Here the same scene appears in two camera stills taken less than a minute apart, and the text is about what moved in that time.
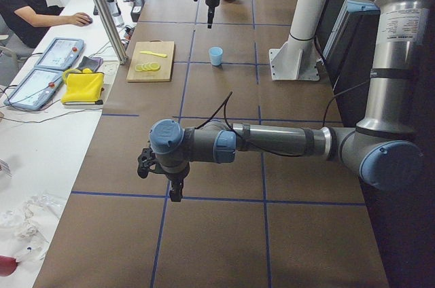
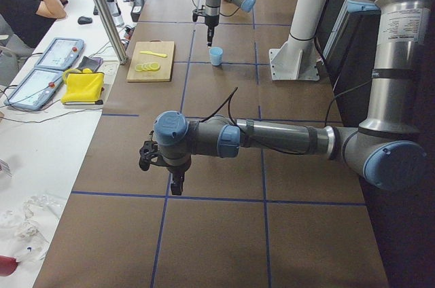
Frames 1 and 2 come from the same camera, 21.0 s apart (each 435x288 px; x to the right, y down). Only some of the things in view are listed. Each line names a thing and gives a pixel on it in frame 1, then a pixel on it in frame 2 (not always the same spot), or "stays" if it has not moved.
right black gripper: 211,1 to 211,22
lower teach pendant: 35,90 stays
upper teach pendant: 62,54 stays
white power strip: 109,69 stays
